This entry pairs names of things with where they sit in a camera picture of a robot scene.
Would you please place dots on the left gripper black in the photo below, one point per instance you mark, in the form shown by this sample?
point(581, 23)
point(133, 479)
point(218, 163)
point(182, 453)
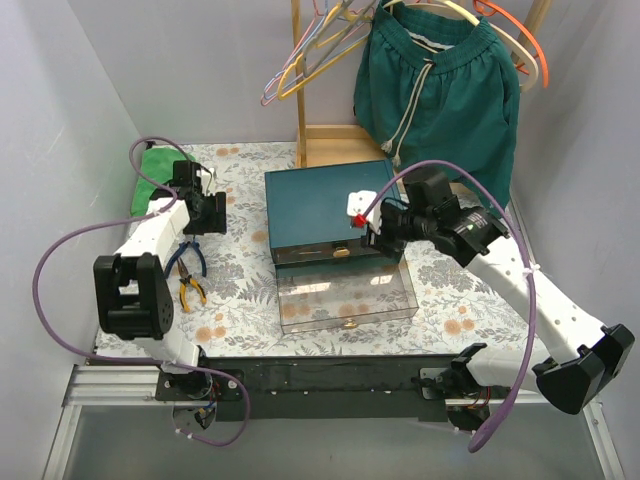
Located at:
point(214, 213)

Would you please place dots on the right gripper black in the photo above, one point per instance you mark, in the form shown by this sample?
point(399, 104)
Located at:
point(379, 240)

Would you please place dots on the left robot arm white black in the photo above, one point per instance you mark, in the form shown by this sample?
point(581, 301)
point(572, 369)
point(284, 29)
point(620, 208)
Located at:
point(133, 298)

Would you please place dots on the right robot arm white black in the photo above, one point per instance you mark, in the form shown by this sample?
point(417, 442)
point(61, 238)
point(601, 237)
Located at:
point(570, 355)

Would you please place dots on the green folded cloth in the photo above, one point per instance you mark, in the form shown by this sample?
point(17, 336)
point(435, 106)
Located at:
point(157, 164)

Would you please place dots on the teal drawer box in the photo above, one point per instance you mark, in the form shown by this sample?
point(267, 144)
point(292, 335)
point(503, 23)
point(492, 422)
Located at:
point(308, 206)

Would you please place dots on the wooden rack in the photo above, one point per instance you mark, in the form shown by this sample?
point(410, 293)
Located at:
point(322, 145)

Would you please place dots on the green shorts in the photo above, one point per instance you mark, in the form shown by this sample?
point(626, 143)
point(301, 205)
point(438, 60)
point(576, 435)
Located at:
point(434, 88)

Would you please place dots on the grey hanger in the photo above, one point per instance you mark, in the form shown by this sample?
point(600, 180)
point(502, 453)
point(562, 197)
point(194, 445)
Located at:
point(343, 32)

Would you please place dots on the yellow hanger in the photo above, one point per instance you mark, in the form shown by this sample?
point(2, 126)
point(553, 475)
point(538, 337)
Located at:
point(292, 82)

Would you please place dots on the pink hanger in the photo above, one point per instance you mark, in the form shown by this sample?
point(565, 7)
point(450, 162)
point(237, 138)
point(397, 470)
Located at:
point(301, 37)

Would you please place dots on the orange hanger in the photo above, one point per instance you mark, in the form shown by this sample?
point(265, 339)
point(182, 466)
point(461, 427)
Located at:
point(527, 29)

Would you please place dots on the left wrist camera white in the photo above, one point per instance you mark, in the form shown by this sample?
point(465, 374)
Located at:
point(208, 180)

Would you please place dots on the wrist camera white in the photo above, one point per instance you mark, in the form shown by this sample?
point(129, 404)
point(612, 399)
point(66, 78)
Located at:
point(357, 209)
point(208, 180)

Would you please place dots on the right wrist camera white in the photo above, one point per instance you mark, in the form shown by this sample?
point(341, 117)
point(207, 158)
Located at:
point(357, 209)

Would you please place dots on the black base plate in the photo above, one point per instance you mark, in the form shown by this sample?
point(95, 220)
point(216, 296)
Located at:
point(333, 387)

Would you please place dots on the aluminium rail frame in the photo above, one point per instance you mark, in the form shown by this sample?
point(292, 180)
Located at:
point(126, 422)

